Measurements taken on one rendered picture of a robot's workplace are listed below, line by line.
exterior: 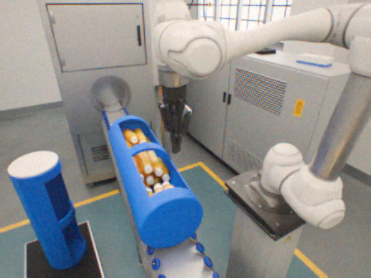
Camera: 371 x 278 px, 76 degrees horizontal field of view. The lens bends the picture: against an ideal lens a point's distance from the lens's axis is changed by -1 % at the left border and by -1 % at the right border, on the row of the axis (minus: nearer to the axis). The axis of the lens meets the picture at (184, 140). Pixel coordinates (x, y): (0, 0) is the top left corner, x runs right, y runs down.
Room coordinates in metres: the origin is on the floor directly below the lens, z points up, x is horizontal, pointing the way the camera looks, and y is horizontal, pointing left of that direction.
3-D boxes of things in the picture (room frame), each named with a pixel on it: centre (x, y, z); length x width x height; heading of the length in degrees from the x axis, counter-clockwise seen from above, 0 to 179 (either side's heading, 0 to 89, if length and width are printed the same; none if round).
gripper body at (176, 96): (0.69, 0.03, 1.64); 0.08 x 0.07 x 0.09; 53
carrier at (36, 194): (1.23, 0.93, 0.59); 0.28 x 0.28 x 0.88
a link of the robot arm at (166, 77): (0.69, 0.03, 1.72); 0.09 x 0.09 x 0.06
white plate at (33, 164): (1.23, 0.93, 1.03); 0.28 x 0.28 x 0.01
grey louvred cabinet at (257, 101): (2.76, -0.71, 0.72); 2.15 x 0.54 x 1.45; 30
